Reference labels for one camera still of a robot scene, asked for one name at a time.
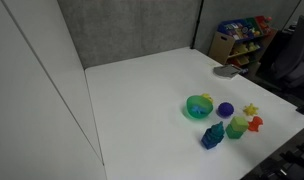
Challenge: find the dark office chair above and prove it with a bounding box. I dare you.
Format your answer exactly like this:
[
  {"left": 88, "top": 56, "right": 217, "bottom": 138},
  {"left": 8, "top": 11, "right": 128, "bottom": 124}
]
[{"left": 270, "top": 14, "right": 304, "bottom": 88}]

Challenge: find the dark green toy block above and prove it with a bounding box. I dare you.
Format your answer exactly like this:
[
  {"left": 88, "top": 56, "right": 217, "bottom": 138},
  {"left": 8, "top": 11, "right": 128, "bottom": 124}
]
[{"left": 225, "top": 124, "right": 246, "bottom": 140}]

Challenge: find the toy storage shelf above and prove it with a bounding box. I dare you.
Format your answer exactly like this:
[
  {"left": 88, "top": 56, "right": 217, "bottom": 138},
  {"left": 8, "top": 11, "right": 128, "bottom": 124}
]
[{"left": 207, "top": 15, "right": 279, "bottom": 73}]

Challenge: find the small blue toy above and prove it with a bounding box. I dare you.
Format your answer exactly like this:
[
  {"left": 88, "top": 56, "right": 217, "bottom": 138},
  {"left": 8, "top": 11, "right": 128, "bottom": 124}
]
[{"left": 191, "top": 105, "right": 208, "bottom": 117}]

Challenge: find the yellow toy animal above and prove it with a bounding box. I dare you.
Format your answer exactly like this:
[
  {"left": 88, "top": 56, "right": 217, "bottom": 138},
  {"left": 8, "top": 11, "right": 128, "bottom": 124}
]
[{"left": 201, "top": 93, "right": 214, "bottom": 104}]

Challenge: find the grey metal plate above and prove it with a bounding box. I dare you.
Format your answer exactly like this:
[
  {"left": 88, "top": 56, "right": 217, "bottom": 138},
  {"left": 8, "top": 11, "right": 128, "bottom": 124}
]
[{"left": 213, "top": 64, "right": 242, "bottom": 80}]

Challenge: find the purple spiky ball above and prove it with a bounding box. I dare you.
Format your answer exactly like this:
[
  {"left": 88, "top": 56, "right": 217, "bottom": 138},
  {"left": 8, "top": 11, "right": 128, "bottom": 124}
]
[{"left": 217, "top": 101, "right": 235, "bottom": 118}]

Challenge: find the teal green toy animal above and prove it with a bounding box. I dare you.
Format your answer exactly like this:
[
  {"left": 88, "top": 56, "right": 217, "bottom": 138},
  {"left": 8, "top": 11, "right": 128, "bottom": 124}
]
[{"left": 210, "top": 121, "right": 226, "bottom": 141}]

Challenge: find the blue toy block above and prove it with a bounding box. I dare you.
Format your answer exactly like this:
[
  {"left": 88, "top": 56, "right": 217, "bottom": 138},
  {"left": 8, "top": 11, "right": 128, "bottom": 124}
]
[{"left": 200, "top": 128, "right": 223, "bottom": 150}]

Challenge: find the black pole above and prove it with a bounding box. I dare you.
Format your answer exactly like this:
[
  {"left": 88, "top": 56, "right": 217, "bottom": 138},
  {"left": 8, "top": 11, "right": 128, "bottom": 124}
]
[{"left": 190, "top": 0, "right": 205, "bottom": 50}]

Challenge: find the yellow spiky star toy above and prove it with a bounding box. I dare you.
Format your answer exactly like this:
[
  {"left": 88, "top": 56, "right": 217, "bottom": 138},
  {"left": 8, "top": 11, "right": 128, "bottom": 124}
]
[{"left": 242, "top": 103, "right": 259, "bottom": 117}]

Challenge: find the translucent green bowl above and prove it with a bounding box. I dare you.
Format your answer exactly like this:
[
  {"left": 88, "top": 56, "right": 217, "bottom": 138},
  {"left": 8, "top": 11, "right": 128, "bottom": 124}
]
[{"left": 185, "top": 94, "right": 214, "bottom": 120}]

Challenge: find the orange toy animal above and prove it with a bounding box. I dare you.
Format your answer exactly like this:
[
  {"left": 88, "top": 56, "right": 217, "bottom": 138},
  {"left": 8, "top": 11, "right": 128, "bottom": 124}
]
[{"left": 247, "top": 115, "right": 264, "bottom": 133}]

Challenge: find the light green toy block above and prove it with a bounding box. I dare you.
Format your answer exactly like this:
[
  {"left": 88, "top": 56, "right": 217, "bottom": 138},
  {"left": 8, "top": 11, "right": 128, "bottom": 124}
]
[{"left": 229, "top": 115, "right": 250, "bottom": 133}]

